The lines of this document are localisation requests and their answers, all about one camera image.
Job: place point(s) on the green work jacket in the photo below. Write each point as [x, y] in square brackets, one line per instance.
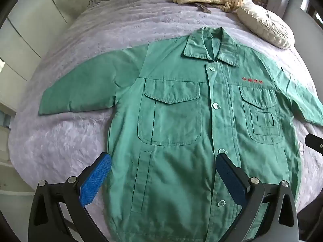
[176, 121]

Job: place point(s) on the white ruched pillow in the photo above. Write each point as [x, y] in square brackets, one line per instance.
[267, 22]

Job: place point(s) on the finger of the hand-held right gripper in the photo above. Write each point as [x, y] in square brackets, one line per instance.
[314, 143]

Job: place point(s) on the white wardrobe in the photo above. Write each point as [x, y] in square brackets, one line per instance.
[30, 30]

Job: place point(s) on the purple plush blanket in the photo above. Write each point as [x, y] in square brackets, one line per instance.
[101, 35]

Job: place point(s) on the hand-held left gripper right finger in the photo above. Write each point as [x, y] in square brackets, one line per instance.
[231, 179]

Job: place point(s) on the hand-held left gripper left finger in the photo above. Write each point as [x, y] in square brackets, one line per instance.
[97, 176]

